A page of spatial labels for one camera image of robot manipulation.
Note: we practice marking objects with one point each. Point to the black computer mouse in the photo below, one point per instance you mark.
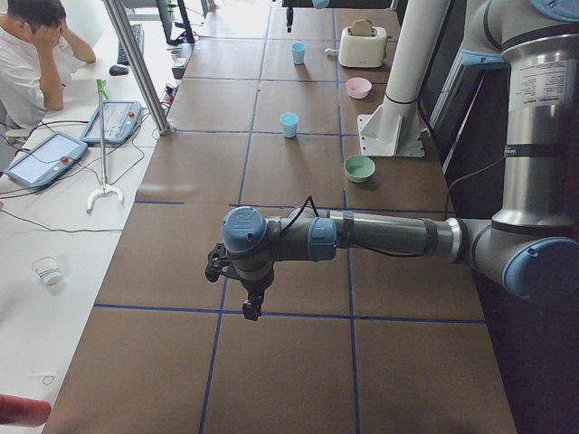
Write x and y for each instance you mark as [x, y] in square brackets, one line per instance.
[118, 70]

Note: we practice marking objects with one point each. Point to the pink bowl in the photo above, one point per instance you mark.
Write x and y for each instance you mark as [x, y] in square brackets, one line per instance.
[358, 87]

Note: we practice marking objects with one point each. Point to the cream toaster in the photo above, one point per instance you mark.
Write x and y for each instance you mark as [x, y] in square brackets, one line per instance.
[362, 51]

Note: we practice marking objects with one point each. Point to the person in white shirt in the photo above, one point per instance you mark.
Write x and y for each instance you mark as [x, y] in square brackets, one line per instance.
[39, 53]

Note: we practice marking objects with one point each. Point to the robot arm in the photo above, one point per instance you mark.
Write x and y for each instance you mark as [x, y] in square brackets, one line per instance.
[525, 246]
[290, 5]

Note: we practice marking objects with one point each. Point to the orange black connector strip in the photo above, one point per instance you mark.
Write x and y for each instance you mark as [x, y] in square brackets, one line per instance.
[169, 94]

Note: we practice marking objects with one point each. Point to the blue cup right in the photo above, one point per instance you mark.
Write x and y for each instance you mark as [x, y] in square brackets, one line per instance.
[298, 50]

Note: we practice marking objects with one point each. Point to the near blue teach pendant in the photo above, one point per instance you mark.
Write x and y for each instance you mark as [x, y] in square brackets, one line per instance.
[45, 163]

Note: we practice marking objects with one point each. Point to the far blue teach pendant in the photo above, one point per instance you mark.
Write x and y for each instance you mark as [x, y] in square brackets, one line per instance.
[121, 120]

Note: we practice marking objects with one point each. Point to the white camera pillar mount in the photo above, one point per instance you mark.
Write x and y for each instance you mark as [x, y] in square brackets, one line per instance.
[393, 130]

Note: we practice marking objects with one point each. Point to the light blue cup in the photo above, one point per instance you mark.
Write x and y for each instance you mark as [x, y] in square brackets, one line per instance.
[289, 124]

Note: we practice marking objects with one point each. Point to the black monitor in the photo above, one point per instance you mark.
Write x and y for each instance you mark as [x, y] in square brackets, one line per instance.
[175, 21]

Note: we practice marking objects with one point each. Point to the green bowl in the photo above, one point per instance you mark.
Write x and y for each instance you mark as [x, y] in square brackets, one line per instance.
[359, 168]

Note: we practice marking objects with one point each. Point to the toast slice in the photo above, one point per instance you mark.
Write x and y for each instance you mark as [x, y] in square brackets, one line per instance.
[362, 27]

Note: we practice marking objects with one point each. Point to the grabber reacher stick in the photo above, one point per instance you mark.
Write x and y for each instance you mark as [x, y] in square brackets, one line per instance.
[105, 188]

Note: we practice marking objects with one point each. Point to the red cylinder object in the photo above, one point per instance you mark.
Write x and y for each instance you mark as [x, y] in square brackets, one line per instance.
[24, 412]

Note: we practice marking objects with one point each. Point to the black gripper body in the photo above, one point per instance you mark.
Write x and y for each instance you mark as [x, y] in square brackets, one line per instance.
[255, 287]
[289, 17]

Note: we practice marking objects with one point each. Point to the blue teach pendant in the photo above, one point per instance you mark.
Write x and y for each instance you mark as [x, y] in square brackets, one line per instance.
[45, 163]
[121, 120]

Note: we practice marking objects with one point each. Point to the aluminium frame post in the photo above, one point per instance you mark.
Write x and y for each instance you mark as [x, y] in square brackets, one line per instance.
[121, 25]

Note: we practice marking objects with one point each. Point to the paper cup on side table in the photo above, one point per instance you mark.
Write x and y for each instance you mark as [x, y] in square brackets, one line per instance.
[47, 270]

